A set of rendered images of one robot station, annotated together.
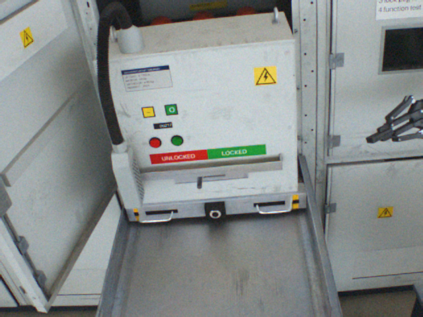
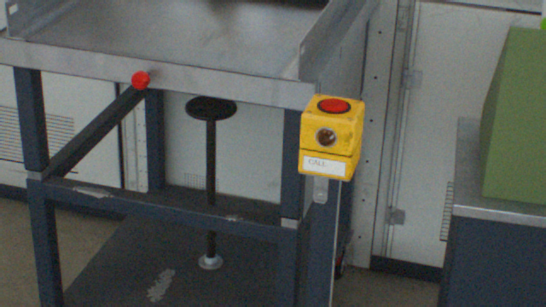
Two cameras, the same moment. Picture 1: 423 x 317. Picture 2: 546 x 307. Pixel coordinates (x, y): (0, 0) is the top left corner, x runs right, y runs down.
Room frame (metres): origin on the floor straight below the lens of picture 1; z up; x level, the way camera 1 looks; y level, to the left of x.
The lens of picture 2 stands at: (-0.77, -0.40, 1.45)
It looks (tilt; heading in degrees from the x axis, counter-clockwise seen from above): 29 degrees down; 9
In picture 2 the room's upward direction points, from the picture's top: 2 degrees clockwise
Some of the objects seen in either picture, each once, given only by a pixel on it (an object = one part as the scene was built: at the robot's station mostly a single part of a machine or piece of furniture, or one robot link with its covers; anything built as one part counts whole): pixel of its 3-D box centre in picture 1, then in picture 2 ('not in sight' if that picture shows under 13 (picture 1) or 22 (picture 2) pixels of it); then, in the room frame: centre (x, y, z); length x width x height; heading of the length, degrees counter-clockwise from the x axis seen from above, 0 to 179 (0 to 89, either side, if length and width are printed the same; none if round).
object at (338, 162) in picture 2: not in sight; (331, 136); (0.38, -0.30, 0.85); 0.08 x 0.08 x 0.10; 84
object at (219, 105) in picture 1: (204, 135); not in sight; (1.01, 0.01, 1.15); 0.48 x 0.01 x 0.48; 84
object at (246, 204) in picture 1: (215, 202); not in sight; (1.02, 0.01, 0.90); 0.54 x 0.05 x 0.06; 84
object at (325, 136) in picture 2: not in sight; (325, 139); (0.34, -0.30, 0.87); 0.03 x 0.01 x 0.03; 84
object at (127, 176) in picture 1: (128, 175); not in sight; (0.96, 0.22, 1.09); 0.08 x 0.05 x 0.17; 174
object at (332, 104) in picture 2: not in sight; (333, 107); (0.38, -0.30, 0.90); 0.04 x 0.04 x 0.02
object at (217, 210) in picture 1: (215, 211); not in sight; (0.99, 0.01, 0.90); 0.06 x 0.03 x 0.05; 84
